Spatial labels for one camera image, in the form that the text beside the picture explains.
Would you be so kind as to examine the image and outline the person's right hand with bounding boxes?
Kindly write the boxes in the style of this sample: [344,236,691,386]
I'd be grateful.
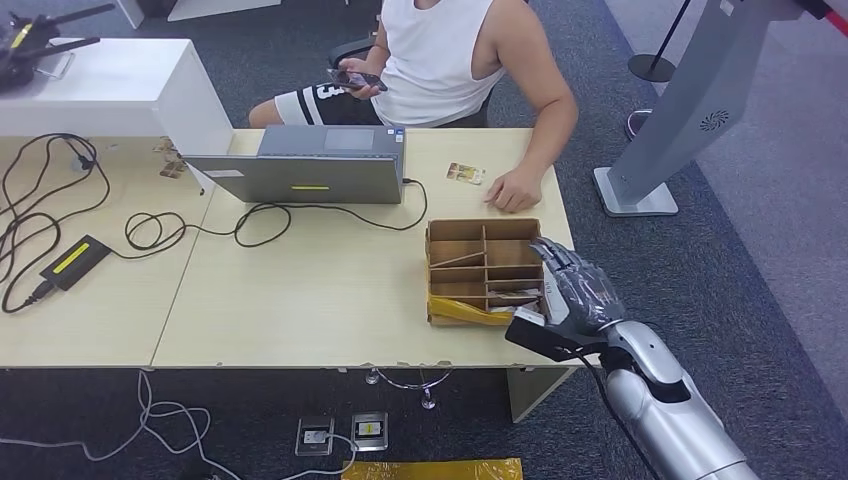
[339,56,387,102]

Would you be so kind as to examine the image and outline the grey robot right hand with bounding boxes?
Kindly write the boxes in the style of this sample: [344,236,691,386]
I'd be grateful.
[528,236,627,337]

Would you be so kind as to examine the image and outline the person's left hand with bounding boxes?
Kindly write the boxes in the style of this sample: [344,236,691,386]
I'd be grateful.
[484,166,545,214]

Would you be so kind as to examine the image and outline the black smartphone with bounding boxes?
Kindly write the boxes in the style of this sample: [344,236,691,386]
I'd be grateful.
[326,68,390,93]

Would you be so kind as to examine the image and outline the orange ID card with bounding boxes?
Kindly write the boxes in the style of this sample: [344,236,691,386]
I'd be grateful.
[445,162,486,187]

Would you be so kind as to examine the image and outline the person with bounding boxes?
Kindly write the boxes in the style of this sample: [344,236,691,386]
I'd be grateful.
[248,0,580,214]

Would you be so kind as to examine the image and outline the cardboard divider box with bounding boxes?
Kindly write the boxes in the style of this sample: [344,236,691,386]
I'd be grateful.
[424,218,547,329]

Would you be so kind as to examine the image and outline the grey laptop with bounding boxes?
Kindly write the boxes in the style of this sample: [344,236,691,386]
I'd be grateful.
[182,124,407,205]

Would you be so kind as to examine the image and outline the wooden desk leg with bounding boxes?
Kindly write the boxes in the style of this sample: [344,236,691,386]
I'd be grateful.
[506,367,576,425]

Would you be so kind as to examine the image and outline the round stanchion base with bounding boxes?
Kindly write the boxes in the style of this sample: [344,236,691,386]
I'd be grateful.
[623,109,655,142]

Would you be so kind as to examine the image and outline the white furniture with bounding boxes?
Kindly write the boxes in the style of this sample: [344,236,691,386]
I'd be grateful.
[115,0,283,31]

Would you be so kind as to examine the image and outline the grey kiosk stand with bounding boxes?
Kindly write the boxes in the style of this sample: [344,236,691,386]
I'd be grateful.
[592,0,804,219]

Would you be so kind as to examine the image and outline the yellow plastic bag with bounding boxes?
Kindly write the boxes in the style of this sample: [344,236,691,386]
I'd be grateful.
[340,458,524,480]

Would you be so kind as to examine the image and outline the white cabinet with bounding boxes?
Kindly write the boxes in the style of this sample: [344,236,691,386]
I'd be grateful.
[0,38,235,195]

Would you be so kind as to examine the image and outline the clear acrylic stand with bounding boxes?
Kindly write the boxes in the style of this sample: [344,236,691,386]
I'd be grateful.
[34,50,75,81]

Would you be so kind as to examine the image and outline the floor socket with white plug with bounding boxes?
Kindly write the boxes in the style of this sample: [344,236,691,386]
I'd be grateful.
[294,416,335,458]

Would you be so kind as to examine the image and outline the black power adapter yellow label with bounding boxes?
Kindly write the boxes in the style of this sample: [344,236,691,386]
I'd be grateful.
[39,235,113,292]

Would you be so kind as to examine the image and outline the black device with antennas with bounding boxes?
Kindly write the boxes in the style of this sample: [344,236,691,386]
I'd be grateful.
[0,3,117,91]

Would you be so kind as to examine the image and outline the red barrier belt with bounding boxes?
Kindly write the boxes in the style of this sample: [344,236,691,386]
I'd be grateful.
[793,0,848,41]

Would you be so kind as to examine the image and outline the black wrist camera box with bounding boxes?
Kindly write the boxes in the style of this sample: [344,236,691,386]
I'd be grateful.
[504,311,601,364]

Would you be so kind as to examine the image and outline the black laptop charging cable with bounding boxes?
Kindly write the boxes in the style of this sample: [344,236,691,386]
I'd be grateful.
[109,176,429,260]

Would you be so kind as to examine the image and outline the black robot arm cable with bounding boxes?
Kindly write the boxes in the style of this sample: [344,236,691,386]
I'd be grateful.
[576,354,664,480]

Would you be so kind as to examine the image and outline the black stanchion post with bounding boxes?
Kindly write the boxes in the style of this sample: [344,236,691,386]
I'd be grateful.
[627,0,693,84]

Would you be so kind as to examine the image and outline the white plug cable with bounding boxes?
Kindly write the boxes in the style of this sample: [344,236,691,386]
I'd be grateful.
[281,431,360,480]

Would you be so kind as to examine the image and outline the white looped floor cable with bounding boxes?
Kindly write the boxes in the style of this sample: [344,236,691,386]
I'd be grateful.
[0,370,242,480]

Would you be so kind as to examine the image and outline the black mains power cord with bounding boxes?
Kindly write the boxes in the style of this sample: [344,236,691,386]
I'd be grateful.
[0,133,112,315]

